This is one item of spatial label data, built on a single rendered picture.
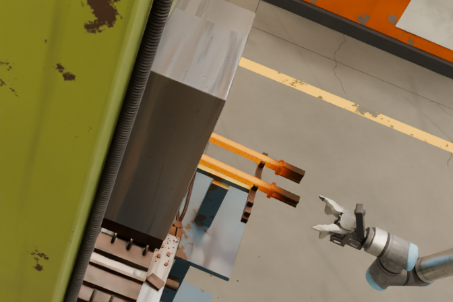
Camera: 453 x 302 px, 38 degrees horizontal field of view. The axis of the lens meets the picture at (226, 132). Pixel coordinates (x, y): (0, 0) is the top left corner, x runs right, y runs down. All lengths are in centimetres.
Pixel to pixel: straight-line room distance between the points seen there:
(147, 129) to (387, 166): 307
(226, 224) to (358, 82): 248
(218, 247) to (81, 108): 154
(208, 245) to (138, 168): 109
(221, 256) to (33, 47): 160
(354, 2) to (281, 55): 79
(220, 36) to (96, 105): 47
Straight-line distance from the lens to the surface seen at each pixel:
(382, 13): 506
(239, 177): 217
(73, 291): 126
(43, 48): 79
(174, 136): 117
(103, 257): 179
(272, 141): 383
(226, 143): 225
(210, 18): 127
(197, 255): 226
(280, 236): 338
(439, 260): 229
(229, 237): 235
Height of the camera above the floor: 244
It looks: 40 degrees down
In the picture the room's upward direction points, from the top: 25 degrees clockwise
